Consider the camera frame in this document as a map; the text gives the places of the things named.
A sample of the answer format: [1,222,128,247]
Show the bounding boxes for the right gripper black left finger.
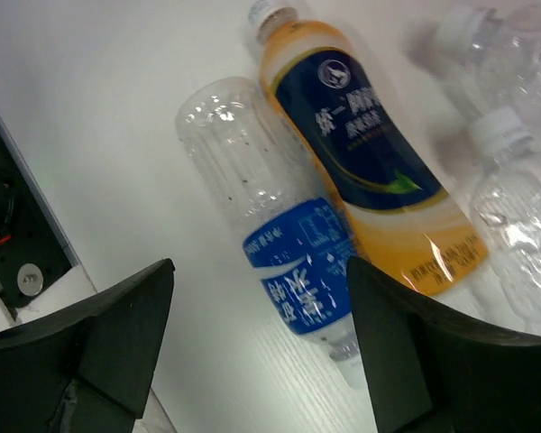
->
[0,259,175,433]

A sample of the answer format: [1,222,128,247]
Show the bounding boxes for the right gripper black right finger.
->
[347,257,541,432]

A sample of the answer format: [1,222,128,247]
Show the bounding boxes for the orange bottle dark blue label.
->
[248,1,488,296]

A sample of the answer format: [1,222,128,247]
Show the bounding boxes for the clear bottle white cap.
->
[469,106,541,336]
[433,4,541,127]

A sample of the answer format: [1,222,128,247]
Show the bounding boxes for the clear bottle blue label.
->
[175,77,366,389]

